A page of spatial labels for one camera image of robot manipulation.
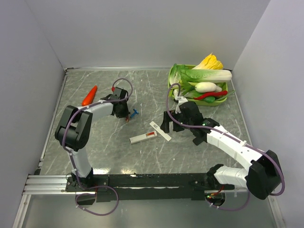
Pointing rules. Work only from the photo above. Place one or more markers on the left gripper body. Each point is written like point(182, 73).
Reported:
point(124, 112)

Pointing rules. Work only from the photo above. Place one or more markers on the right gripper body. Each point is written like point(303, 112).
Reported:
point(177, 118)

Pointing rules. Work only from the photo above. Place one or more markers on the white remote battery cover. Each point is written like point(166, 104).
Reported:
point(160, 131)

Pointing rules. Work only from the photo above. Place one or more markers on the white remote control body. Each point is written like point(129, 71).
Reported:
point(142, 137)

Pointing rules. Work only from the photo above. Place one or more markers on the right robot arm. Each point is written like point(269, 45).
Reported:
point(260, 173)

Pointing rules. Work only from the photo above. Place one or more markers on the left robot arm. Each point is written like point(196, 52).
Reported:
point(74, 128)

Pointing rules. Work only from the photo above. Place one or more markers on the green toy bok choy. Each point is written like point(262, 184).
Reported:
point(178, 89)

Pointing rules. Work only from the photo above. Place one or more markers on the orange toy carrot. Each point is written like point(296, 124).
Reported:
point(90, 97)

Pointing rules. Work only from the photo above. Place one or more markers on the green plastic basket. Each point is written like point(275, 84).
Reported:
point(192, 94)

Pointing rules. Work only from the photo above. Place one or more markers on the green toy pepper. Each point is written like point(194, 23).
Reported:
point(209, 99)

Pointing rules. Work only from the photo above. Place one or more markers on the white toy radish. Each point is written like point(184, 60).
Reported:
point(205, 87)

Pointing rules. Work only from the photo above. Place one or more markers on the toy napa cabbage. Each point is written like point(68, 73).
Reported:
point(187, 77)

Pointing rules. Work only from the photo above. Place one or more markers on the red toy chili pepper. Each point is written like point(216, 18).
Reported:
point(214, 94)

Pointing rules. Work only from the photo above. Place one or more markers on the yellow toy cabbage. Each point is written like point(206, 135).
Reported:
point(210, 62)

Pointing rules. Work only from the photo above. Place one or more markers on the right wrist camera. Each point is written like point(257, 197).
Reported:
point(180, 100)

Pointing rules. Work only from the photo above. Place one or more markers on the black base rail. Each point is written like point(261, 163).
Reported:
point(192, 186)

